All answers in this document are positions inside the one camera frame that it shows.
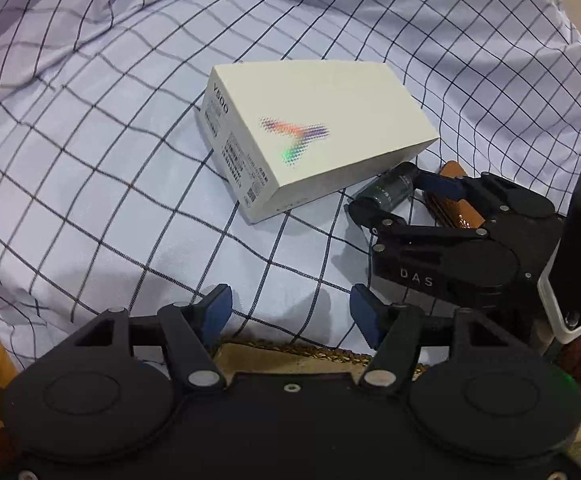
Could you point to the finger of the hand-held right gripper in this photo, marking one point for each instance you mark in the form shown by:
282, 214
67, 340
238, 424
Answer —
440, 186
370, 216

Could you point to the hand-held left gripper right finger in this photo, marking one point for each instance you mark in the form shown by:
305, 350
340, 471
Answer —
365, 315

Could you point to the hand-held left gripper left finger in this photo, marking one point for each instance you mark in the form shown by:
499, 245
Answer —
218, 310

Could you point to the dark green bottle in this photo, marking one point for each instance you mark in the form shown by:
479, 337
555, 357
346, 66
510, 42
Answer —
390, 187

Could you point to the woven basket with cloth lining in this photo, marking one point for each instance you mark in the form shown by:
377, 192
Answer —
270, 357

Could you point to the brown leather wallet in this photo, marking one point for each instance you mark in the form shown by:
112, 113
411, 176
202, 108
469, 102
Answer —
453, 207

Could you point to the white cardboard box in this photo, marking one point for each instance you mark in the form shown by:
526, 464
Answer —
315, 145

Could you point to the checked pale blue sheet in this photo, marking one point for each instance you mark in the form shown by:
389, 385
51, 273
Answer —
120, 160

